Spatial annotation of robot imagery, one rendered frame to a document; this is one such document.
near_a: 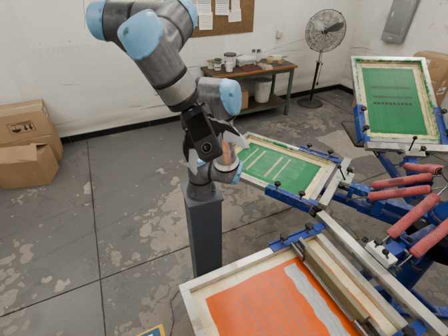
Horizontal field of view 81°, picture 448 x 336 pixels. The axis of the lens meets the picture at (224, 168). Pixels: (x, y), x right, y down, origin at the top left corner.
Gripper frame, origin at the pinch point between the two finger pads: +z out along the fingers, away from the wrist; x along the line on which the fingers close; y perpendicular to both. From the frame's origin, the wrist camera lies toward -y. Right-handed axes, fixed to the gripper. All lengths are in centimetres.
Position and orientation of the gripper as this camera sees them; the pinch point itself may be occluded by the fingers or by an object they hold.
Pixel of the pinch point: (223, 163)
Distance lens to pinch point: 65.0
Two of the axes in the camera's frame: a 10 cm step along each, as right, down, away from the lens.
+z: 4.0, 6.1, 6.8
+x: -8.9, 4.4, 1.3
